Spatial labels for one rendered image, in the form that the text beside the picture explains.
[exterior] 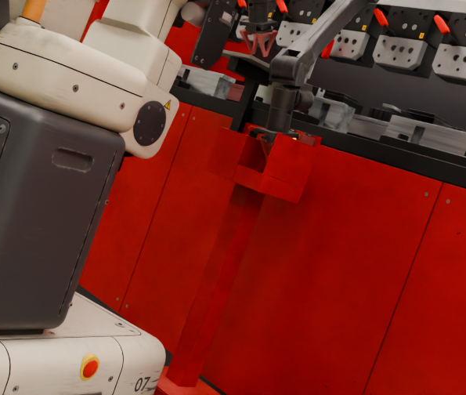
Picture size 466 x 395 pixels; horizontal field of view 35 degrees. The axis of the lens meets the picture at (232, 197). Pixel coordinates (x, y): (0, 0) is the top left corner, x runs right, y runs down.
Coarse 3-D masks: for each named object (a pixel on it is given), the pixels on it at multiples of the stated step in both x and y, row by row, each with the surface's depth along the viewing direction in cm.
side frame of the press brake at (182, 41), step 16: (96, 16) 275; (176, 32) 299; (192, 32) 304; (176, 48) 301; (192, 48) 306; (224, 48) 317; (240, 48) 323; (192, 64) 308; (224, 64) 319; (240, 80) 328
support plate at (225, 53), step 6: (222, 54) 217; (228, 54) 212; (234, 54) 209; (240, 54) 208; (246, 54) 206; (246, 60) 212; (252, 60) 207; (258, 60) 206; (258, 66) 214; (264, 66) 210
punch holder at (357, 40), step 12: (360, 12) 211; (372, 12) 208; (384, 12) 210; (348, 24) 214; (360, 24) 210; (372, 24) 209; (336, 36) 215; (348, 36) 212; (360, 36) 209; (372, 36) 210; (336, 48) 214; (348, 48) 211; (360, 48) 208; (372, 48) 212; (336, 60) 223; (348, 60) 216; (360, 60) 210; (372, 60) 213
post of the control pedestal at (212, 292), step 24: (240, 192) 186; (240, 216) 185; (216, 240) 189; (240, 240) 187; (216, 264) 187; (216, 288) 186; (192, 312) 189; (216, 312) 189; (192, 336) 188; (192, 360) 188; (192, 384) 190
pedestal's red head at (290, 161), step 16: (224, 128) 188; (224, 144) 187; (240, 144) 183; (256, 144) 185; (288, 144) 178; (304, 144) 182; (208, 160) 190; (224, 160) 186; (240, 160) 182; (256, 160) 186; (272, 160) 176; (288, 160) 180; (304, 160) 184; (224, 176) 184; (240, 176) 180; (256, 176) 177; (272, 176) 178; (288, 176) 182; (304, 176) 186; (272, 192) 179; (288, 192) 183
